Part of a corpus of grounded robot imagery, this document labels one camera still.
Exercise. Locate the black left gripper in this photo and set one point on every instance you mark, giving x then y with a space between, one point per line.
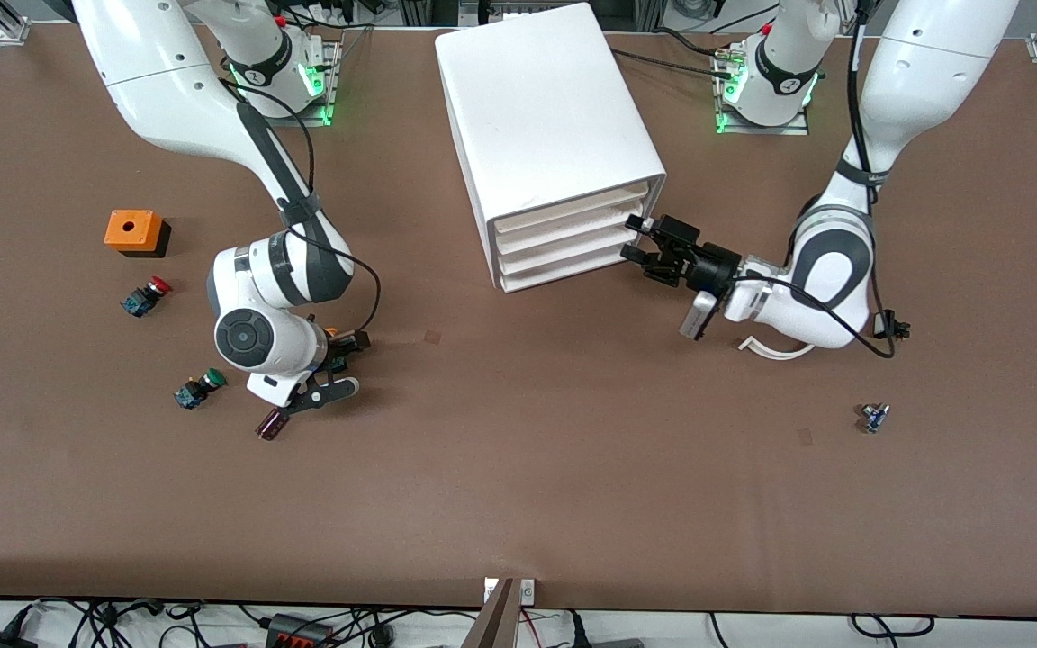
715 265

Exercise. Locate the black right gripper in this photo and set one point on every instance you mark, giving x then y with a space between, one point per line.
339 353

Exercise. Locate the yellow push button switch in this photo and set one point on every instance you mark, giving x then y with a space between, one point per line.
338 363

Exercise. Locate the white plastic drawer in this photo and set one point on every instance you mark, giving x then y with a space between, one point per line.
572 211
572 229
568 264
572 247

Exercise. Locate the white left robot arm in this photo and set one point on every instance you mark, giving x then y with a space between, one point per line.
924 72

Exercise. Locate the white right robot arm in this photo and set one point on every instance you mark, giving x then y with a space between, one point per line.
167 81

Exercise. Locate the white drawer cabinet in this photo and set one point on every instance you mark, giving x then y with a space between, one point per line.
545 99

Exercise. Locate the dark maroon cylindrical capacitor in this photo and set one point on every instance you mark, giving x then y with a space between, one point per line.
270 426

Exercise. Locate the white curved plastic strip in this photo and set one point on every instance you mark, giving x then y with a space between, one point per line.
766 351

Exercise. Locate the small blue electronic component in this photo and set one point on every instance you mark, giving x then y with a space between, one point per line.
874 417

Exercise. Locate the black orange power strip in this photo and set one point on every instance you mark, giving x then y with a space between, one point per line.
298 630

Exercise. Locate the black plug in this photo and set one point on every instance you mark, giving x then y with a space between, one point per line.
577 630

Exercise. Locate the black power adapter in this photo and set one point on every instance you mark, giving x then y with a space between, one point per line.
1 641

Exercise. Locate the green push button switch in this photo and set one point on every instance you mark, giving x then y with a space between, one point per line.
199 389

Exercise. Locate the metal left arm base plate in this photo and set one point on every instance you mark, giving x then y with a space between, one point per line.
789 130

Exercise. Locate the red push button switch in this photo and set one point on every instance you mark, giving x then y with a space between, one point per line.
146 296

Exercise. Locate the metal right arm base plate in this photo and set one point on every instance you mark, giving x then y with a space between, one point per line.
302 120

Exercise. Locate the orange button enclosure box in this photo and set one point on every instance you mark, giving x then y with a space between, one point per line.
134 232

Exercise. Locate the small black switch component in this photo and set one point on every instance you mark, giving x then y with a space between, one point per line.
900 330

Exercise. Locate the white mounting bracket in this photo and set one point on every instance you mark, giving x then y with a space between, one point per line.
527 591

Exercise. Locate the brown wooden post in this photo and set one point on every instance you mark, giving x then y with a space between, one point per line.
493 625

